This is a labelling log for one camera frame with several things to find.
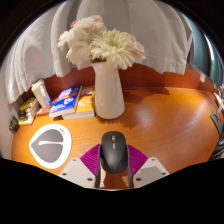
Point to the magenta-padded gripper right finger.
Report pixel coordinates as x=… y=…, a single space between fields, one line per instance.
x=150 y=170

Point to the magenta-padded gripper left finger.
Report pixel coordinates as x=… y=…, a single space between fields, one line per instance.
x=76 y=170

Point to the black computer mouse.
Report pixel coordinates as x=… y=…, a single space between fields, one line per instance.
x=114 y=153

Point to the white and grey mouse pad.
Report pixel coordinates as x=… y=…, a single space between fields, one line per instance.
x=50 y=146

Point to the orange book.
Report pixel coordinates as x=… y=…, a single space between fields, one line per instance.
x=86 y=105

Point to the red-brown book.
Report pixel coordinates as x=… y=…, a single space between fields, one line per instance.
x=42 y=111

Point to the dark-covered book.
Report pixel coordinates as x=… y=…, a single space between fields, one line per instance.
x=29 y=115
x=28 y=111

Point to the green mug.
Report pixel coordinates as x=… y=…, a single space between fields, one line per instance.
x=13 y=123

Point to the white ceramic pitcher vase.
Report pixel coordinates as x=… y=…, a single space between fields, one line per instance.
x=108 y=96

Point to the black flat device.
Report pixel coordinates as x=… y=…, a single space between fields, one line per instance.
x=216 y=122

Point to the yellow and black book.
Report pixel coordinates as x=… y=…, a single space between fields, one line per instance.
x=28 y=104

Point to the beige lidded travel cup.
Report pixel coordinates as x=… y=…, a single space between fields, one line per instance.
x=37 y=91

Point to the white curtain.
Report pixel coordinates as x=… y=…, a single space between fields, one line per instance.
x=40 y=50

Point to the white flower bouquet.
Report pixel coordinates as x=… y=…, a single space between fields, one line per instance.
x=110 y=46

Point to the dark window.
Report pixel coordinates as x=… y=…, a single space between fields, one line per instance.
x=205 y=50

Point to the white wall outlet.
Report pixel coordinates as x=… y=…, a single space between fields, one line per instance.
x=202 y=77

